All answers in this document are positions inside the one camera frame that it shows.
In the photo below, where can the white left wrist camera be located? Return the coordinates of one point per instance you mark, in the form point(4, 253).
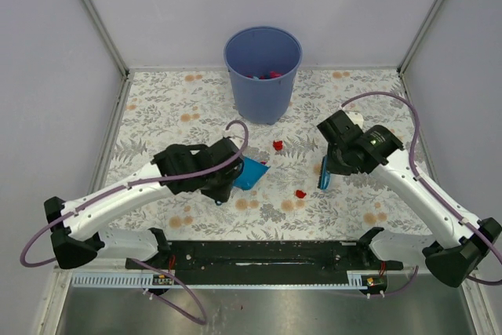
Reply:
point(230, 133)

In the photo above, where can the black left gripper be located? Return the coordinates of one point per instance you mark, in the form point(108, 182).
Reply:
point(223, 194)

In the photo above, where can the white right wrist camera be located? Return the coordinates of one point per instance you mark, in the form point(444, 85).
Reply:
point(356, 118)

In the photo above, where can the red paper scrap far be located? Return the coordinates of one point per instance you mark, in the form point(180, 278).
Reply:
point(278, 145)

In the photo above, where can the blue hand brush black bristles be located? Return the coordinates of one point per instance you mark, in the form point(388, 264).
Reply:
point(324, 174)

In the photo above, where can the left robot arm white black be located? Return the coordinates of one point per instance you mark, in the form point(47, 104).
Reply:
point(79, 227)

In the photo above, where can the white slotted cable duct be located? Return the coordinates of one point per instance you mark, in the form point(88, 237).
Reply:
point(345, 280)

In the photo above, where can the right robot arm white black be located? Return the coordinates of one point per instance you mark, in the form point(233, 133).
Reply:
point(458, 241)

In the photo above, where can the red paper scrap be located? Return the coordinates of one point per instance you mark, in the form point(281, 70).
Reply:
point(278, 145)
point(300, 194)

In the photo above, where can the blue plastic waste bin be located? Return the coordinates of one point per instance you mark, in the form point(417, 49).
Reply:
point(256, 51)

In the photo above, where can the blue plastic dustpan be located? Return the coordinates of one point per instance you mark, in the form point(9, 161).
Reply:
point(245, 176)

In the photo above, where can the red paper scrap middle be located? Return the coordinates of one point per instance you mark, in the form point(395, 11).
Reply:
point(300, 194)

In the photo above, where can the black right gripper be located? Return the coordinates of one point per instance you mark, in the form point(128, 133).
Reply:
point(340, 169)

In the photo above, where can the scraps inside bin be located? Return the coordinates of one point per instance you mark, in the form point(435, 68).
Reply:
point(266, 76)

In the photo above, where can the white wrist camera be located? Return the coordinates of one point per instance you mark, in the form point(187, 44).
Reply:
point(230, 133)
point(356, 118)

